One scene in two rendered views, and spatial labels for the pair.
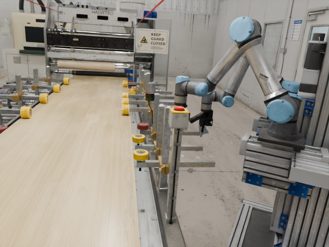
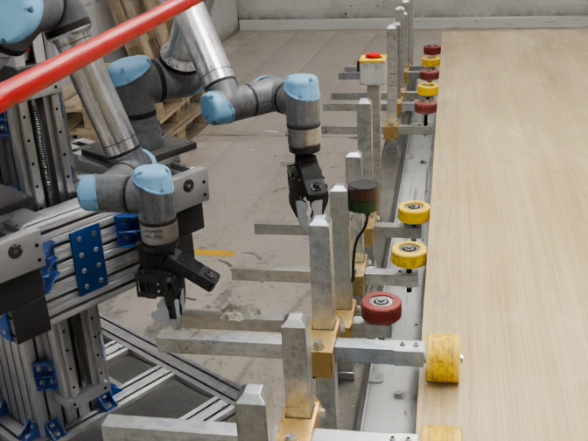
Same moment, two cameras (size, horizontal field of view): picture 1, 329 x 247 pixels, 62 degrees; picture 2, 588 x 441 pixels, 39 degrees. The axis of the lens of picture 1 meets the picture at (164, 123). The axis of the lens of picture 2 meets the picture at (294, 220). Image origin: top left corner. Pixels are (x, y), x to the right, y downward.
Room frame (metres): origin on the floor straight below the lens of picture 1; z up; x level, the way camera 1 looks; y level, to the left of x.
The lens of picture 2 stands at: (3.27, 0.50, 1.70)
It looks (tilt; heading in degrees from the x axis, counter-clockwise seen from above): 23 degrees down; 200
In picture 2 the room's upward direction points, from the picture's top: 3 degrees counter-clockwise
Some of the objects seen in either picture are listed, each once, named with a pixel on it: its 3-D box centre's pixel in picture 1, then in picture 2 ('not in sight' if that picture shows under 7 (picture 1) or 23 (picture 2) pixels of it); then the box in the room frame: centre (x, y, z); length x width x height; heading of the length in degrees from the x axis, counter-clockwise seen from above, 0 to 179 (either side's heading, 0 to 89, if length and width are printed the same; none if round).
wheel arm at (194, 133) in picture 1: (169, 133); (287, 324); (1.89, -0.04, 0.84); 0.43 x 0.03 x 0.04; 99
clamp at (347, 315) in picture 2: (153, 133); (343, 321); (1.85, 0.07, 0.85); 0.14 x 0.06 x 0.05; 9
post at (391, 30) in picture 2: not in sight; (392, 91); (0.35, -0.17, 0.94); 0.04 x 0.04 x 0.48; 9
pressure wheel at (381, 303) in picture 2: (142, 131); (381, 323); (1.86, 0.15, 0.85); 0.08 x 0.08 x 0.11
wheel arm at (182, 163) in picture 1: (176, 163); (337, 229); (1.39, -0.08, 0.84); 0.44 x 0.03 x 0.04; 99
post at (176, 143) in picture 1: (174, 175); (374, 159); (1.08, -0.06, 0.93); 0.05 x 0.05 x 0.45; 9
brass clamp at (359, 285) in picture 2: (158, 148); (355, 272); (1.61, 0.03, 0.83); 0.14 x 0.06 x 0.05; 9
